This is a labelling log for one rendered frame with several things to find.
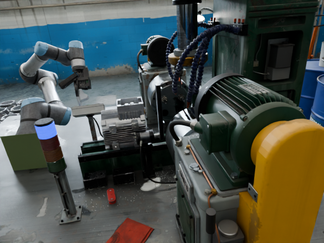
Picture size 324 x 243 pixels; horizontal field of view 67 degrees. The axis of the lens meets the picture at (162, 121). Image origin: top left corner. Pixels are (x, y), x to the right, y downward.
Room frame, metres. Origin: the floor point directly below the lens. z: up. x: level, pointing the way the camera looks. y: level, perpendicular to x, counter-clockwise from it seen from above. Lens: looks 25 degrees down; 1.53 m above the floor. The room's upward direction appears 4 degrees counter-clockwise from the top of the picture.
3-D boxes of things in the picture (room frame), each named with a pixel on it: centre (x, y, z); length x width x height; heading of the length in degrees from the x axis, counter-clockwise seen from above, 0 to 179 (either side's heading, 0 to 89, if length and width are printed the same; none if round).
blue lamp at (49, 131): (0.74, 0.39, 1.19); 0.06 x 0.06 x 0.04
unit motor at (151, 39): (1.74, 0.03, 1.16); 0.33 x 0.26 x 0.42; 9
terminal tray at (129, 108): (1.08, 0.15, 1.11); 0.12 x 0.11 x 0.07; 98
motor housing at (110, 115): (1.07, 0.18, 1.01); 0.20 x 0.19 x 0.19; 98
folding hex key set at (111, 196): (0.83, 0.24, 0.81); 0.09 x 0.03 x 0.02; 16
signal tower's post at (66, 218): (0.74, 0.39, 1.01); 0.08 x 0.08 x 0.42; 9
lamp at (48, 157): (0.74, 0.39, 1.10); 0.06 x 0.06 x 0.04
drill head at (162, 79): (1.47, -0.05, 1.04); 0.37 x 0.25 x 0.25; 9
